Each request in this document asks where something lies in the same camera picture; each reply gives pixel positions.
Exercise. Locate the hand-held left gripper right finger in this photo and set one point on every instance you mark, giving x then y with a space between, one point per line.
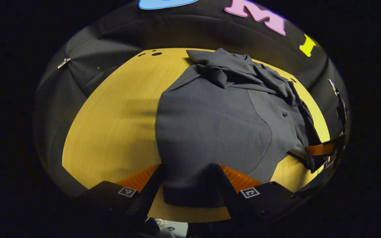
225 185

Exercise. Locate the dark grey shirt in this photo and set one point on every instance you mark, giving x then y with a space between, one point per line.
210 132

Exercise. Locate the person's white shoe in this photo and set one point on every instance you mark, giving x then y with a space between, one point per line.
164 224

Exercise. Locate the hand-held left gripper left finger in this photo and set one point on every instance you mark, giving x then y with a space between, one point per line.
150 188

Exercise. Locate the black backdrop cloth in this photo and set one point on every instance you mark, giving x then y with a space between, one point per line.
111 36

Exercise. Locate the small silver clip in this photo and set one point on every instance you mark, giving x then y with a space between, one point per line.
64 62

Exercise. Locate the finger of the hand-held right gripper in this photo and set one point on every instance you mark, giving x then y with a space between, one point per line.
321 148

